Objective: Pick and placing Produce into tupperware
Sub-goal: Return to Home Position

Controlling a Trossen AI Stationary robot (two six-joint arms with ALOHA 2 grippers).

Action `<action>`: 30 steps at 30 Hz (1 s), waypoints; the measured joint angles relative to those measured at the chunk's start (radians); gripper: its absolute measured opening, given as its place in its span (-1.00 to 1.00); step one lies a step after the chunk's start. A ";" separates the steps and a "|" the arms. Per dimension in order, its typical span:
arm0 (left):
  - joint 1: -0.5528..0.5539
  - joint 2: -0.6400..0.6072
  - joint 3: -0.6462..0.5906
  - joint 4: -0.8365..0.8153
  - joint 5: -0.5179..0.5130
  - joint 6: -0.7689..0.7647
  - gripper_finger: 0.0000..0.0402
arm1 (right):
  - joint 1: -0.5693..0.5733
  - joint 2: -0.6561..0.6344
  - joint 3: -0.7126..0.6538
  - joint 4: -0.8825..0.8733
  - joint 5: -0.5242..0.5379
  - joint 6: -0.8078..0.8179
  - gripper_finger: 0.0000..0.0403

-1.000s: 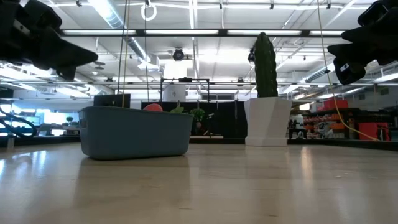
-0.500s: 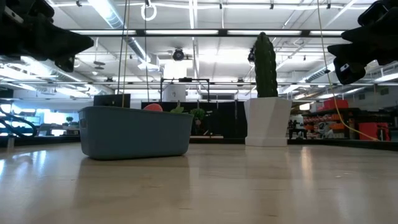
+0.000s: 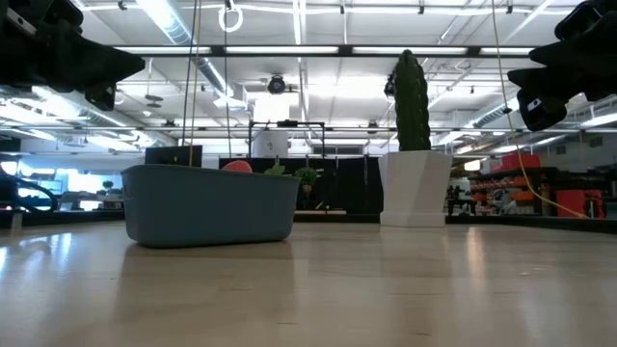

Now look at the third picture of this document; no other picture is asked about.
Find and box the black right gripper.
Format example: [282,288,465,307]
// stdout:
[505,22,617,101]

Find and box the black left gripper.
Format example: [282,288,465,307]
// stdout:
[0,26,147,92]

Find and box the small pink round fruit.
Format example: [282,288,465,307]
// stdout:
[221,159,255,174]

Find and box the blue-grey tupperware container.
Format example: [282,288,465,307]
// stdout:
[120,163,301,250]

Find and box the red box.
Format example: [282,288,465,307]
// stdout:
[500,152,542,171]

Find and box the black rectangular box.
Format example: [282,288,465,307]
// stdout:
[144,145,203,168]

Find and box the red cabinet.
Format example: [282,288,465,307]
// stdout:
[553,188,606,219]

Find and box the black shelf with orange bins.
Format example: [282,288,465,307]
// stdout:
[469,166,560,217]

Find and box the green cactus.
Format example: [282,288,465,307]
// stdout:
[393,48,433,152]

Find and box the white hexagonal plant pot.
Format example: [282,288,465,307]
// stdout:
[377,149,454,228]

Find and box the white cylinder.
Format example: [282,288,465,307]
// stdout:
[252,129,290,159]

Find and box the small green plant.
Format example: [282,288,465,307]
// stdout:
[294,167,320,197]

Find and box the black partition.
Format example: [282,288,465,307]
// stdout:
[219,156,385,213]

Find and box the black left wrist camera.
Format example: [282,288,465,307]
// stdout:
[84,81,118,112]

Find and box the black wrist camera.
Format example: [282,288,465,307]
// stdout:
[519,93,569,132]
[84,81,118,112]

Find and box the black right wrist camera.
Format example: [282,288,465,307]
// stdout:
[519,93,569,132]

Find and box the yellow cable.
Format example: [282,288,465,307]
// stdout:
[490,0,589,219]

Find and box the silver ventilation duct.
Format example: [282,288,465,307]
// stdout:
[134,0,237,97]

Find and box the thin dark hanging cable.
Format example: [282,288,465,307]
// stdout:
[180,0,200,168]

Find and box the white cable ring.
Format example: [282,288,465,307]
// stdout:
[218,3,245,34]

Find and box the black curved cable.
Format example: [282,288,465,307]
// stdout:
[0,173,60,214]

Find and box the black metal table frame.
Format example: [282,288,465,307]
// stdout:
[0,209,617,236]

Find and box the black metal rig frame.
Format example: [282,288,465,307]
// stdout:
[247,119,327,159]

